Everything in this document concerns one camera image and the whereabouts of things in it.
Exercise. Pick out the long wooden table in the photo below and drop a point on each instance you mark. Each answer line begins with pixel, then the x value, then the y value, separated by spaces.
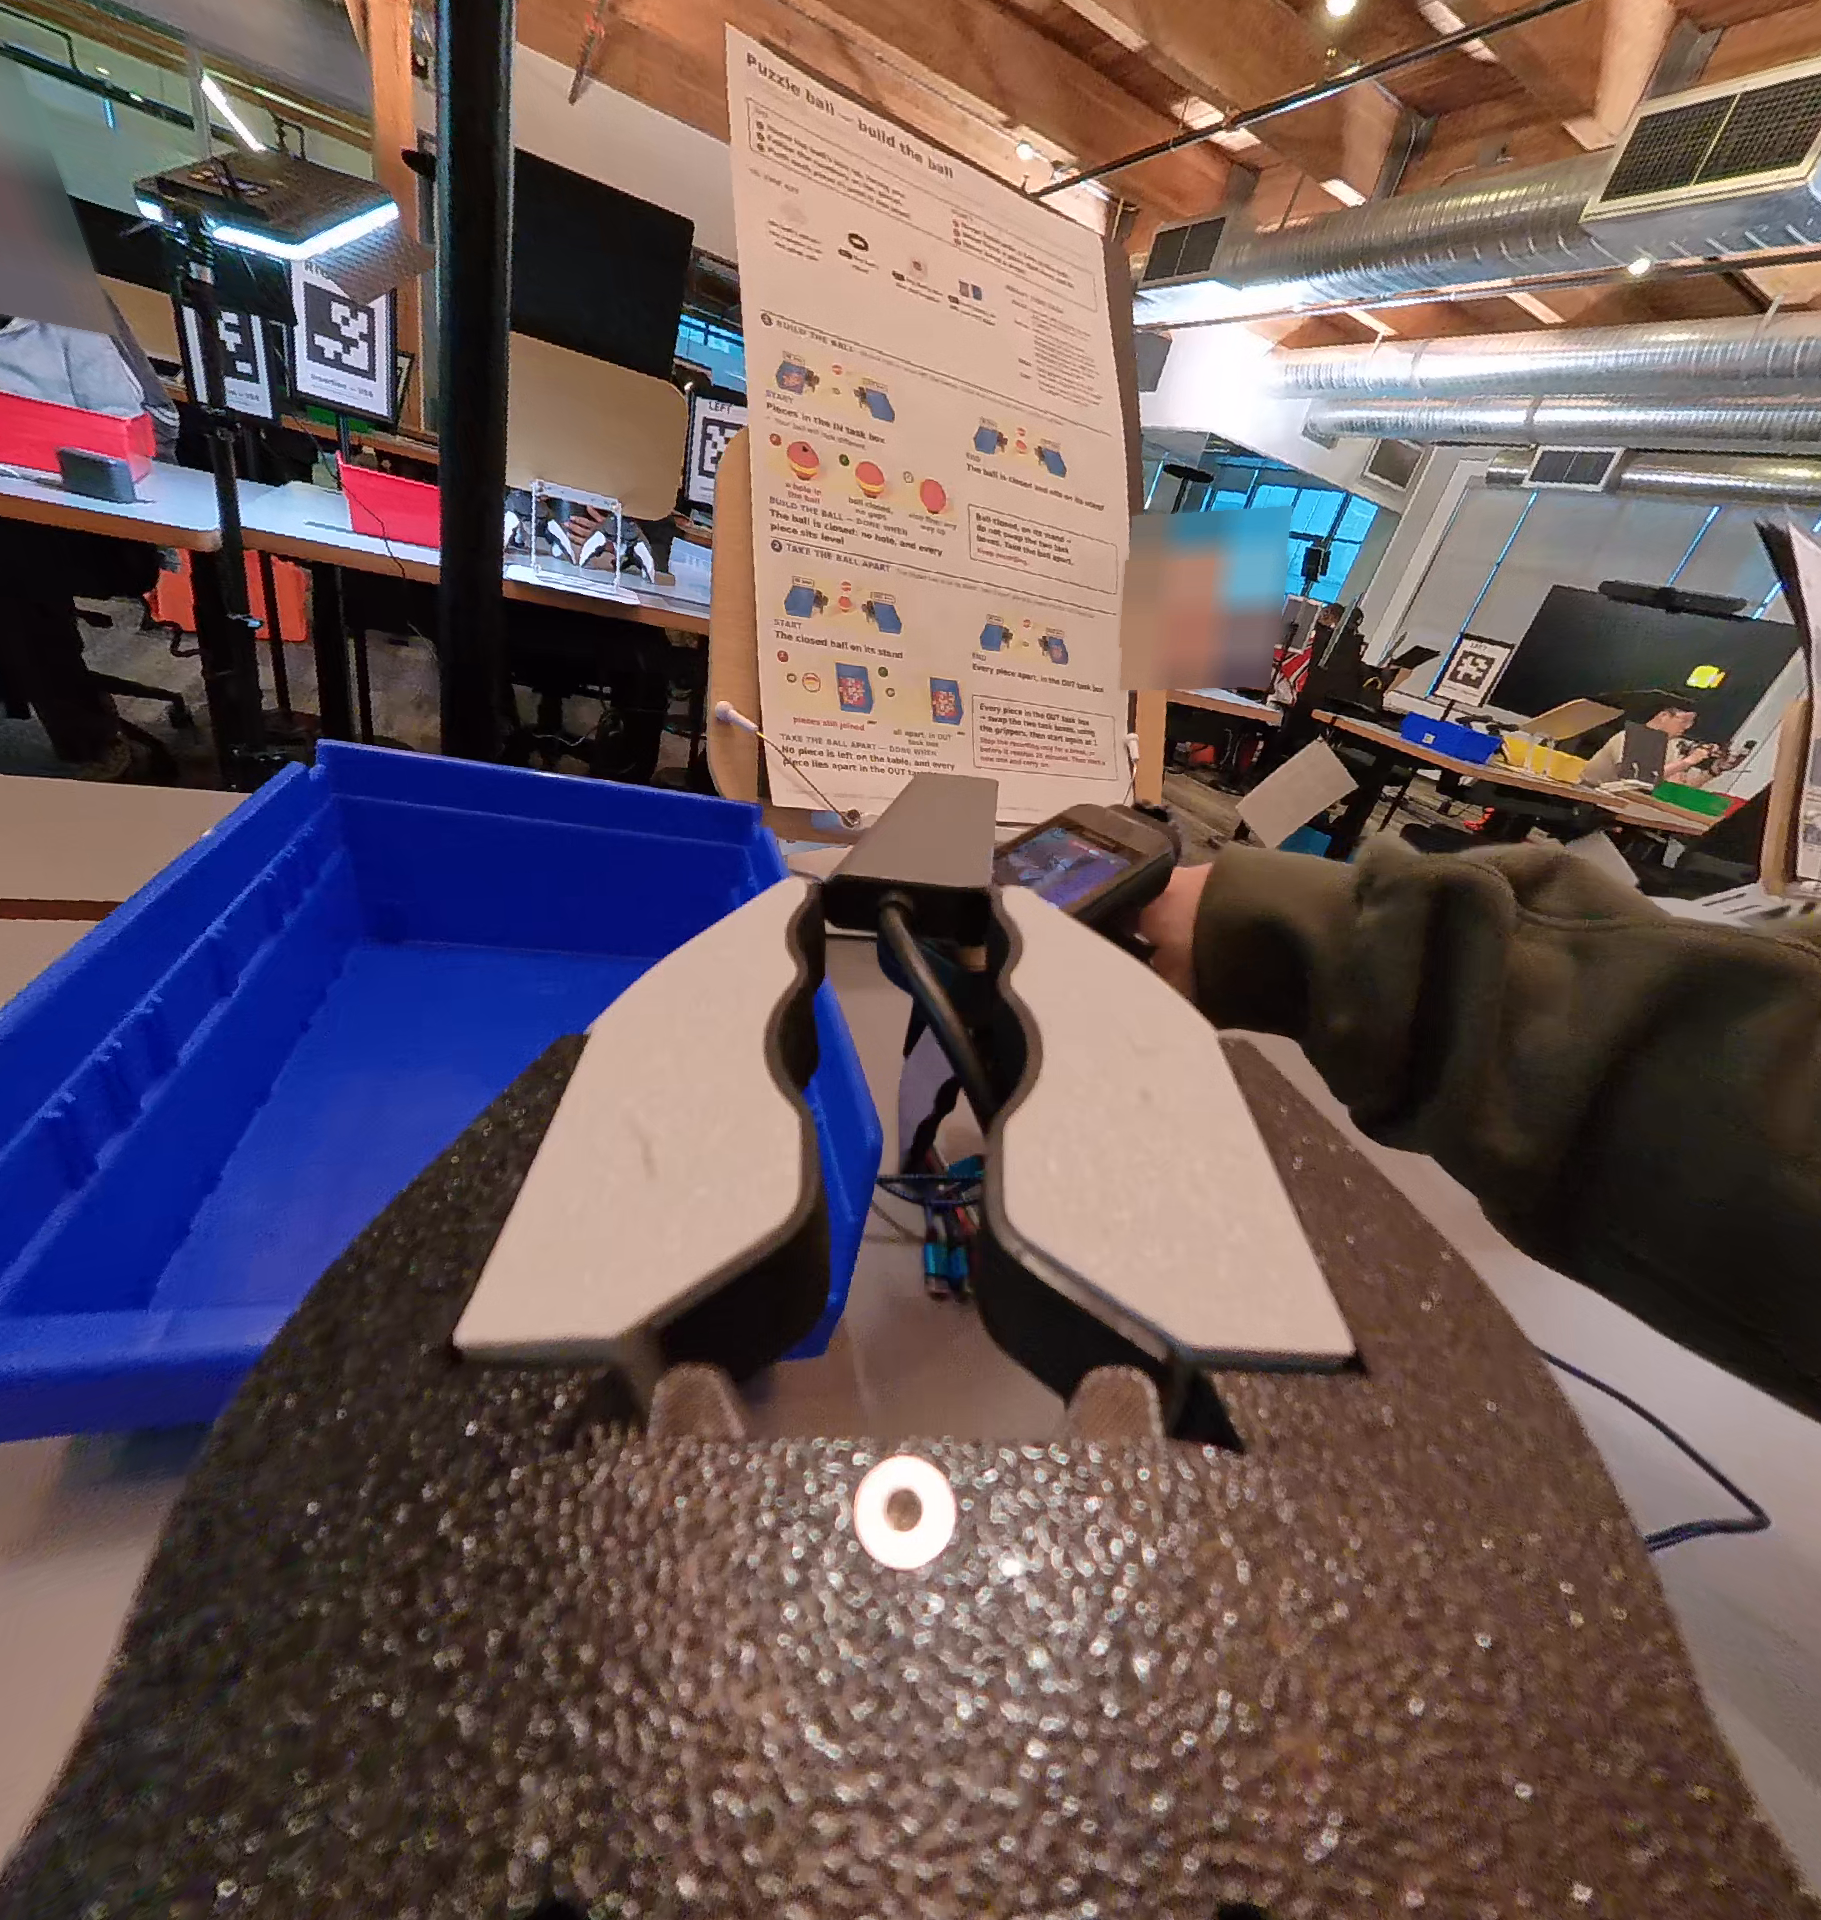
pixel 1527 781

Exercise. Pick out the black monitor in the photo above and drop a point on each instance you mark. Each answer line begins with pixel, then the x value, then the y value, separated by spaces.
pixel 1630 661

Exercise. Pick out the person's right forearm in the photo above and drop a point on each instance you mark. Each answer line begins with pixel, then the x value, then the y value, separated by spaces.
pixel 1571 1051

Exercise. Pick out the clear acrylic stand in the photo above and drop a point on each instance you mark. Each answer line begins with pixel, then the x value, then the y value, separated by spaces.
pixel 581 541

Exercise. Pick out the black white marker tag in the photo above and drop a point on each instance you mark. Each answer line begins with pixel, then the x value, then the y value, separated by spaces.
pixel 236 361
pixel 343 341
pixel 717 451
pixel 1473 671

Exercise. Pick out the grey tilted board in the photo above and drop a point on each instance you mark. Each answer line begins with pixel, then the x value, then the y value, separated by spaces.
pixel 1292 796

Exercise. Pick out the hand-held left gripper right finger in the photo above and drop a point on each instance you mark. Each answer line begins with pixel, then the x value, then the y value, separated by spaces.
pixel 1151 1170

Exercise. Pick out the red plastic bin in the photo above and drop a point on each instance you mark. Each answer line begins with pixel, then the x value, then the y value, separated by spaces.
pixel 55 435
pixel 392 501

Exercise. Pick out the black board panel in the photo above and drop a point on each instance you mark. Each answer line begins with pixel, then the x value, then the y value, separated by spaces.
pixel 596 270

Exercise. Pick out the black light panel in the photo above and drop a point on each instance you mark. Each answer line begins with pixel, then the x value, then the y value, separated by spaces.
pixel 266 201

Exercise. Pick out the cardboard box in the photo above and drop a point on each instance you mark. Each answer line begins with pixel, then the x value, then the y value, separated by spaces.
pixel 1578 721

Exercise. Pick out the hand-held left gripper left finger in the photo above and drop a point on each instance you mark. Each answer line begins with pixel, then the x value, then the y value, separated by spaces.
pixel 656 1170

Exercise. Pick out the blue plastic bin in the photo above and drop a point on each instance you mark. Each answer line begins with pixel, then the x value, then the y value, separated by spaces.
pixel 326 1051

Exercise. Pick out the small blue parts bin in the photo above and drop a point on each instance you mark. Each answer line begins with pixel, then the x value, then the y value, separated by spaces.
pixel 1452 737

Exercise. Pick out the green parts bin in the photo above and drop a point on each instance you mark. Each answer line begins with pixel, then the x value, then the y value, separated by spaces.
pixel 1694 800

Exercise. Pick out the person's right hand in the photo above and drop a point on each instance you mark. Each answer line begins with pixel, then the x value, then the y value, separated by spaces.
pixel 1182 930

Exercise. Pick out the yellow parts bin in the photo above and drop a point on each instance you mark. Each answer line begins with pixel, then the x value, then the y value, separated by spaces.
pixel 1548 758

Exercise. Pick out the black pole stand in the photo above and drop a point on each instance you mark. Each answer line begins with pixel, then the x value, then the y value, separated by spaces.
pixel 476 375

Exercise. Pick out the grey desk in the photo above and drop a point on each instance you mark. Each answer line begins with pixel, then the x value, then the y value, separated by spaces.
pixel 39 841

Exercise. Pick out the silver ventilation duct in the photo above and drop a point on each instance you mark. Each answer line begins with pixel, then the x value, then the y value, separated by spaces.
pixel 1452 226

